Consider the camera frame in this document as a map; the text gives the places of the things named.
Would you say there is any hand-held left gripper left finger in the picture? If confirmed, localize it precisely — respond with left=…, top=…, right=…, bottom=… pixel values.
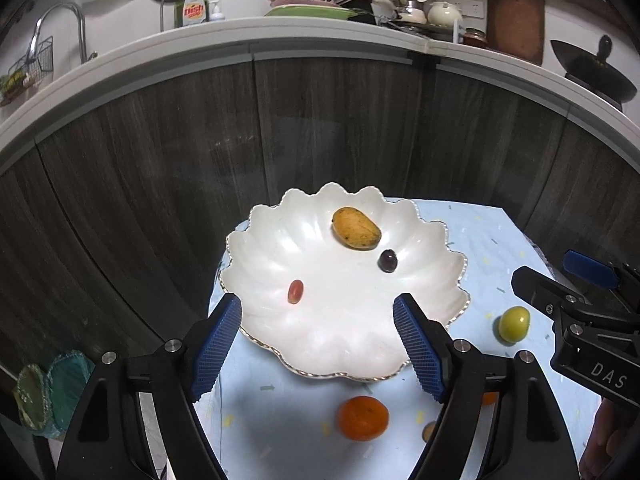
left=56, top=292, right=243, bottom=480

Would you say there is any chrome faucet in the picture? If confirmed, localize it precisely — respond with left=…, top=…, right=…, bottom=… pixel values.
left=27, top=2, right=98, bottom=65

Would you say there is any green woven coaster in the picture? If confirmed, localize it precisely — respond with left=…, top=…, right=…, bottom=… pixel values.
left=15, top=362, right=53, bottom=431

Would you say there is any person's right hand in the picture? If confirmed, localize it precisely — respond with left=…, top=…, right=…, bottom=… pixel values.
left=579, top=399, right=640, bottom=480

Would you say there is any black wok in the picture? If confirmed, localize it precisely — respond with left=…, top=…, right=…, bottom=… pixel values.
left=550, top=35, right=638, bottom=111

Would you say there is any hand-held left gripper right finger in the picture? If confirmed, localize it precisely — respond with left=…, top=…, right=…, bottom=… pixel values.
left=392, top=293, right=581, bottom=480

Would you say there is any green dish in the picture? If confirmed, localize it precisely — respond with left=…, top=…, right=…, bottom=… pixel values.
left=263, top=4, right=360, bottom=20

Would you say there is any green apple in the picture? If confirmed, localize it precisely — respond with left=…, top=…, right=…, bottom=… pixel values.
left=497, top=306, right=531, bottom=345

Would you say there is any white teapot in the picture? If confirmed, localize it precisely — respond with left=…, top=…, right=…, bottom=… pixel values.
left=430, top=1, right=463, bottom=27

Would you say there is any yellow mango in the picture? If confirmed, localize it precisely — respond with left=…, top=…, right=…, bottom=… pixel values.
left=332, top=206, right=382, bottom=251

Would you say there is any white scalloped bowl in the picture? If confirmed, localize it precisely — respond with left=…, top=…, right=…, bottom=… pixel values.
left=218, top=183, right=471, bottom=381

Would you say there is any orange mandarin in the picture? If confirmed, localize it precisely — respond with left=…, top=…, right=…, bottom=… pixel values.
left=338, top=395, right=390, bottom=442

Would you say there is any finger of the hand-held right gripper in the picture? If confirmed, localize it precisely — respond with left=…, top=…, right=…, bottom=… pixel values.
left=511, top=266, right=588, bottom=318
left=562, top=250, right=626, bottom=291

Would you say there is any black wire basket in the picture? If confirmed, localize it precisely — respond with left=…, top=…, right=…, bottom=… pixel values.
left=0, top=36, right=54, bottom=106

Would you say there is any white kitchen countertop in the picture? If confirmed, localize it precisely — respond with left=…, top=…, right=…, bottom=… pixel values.
left=0, top=15, right=640, bottom=176

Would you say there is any small white pot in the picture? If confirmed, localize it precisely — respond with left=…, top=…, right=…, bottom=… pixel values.
left=392, top=0, right=428, bottom=23

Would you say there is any brown cutting board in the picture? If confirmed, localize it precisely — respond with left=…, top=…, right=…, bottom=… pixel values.
left=486, top=0, right=545, bottom=66

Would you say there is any teal woven coaster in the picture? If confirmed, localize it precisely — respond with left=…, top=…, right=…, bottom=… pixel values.
left=47, top=350, right=96, bottom=433

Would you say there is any green dish soap bottle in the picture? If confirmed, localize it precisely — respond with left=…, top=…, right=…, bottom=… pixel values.
left=174, top=0, right=210, bottom=28

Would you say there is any light blue patterned tablecloth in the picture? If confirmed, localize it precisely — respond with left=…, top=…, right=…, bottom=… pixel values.
left=192, top=197, right=603, bottom=480

